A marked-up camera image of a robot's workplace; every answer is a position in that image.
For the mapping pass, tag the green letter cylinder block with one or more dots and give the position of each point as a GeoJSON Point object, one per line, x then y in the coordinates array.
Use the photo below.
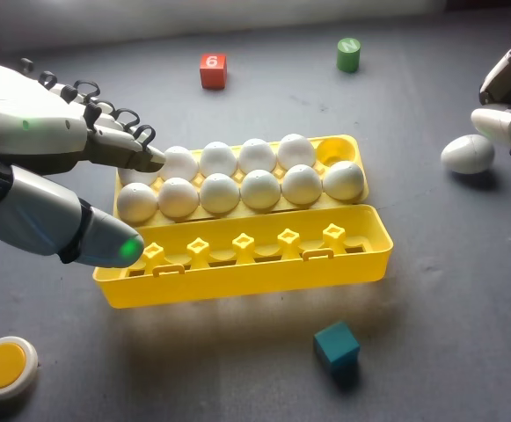
{"type": "Point", "coordinates": [348, 57]}

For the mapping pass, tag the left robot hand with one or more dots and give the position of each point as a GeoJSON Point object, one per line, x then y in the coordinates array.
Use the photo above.
{"type": "Point", "coordinates": [26, 110]}

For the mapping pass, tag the yellow plastic egg carton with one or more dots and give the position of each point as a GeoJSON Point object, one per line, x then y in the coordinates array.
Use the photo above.
{"type": "Point", "coordinates": [237, 285]}

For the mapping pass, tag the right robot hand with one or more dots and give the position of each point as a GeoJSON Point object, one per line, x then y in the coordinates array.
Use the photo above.
{"type": "Point", "coordinates": [508, 123]}

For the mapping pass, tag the teal cube block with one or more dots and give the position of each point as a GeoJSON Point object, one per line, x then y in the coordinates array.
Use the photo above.
{"type": "Point", "coordinates": [336, 349]}

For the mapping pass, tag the white toy egg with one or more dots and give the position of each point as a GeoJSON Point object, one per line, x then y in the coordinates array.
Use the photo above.
{"type": "Point", "coordinates": [257, 154]}
{"type": "Point", "coordinates": [178, 198]}
{"type": "Point", "coordinates": [218, 158]}
{"type": "Point", "coordinates": [137, 202]}
{"type": "Point", "coordinates": [301, 184]}
{"type": "Point", "coordinates": [260, 189]}
{"type": "Point", "coordinates": [467, 154]}
{"type": "Point", "coordinates": [296, 150]}
{"type": "Point", "coordinates": [138, 178]}
{"type": "Point", "coordinates": [344, 180]}
{"type": "Point", "coordinates": [180, 162]}
{"type": "Point", "coordinates": [219, 192]}

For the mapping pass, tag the grey table cloth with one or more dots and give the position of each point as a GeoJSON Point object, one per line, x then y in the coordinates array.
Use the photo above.
{"type": "Point", "coordinates": [435, 307]}

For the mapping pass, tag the yellow button with white rim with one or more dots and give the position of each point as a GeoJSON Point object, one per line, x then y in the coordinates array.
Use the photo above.
{"type": "Point", "coordinates": [2, 367]}

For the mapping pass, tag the red number cube block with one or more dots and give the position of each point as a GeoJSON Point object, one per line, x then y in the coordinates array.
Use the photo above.
{"type": "Point", "coordinates": [213, 72]}

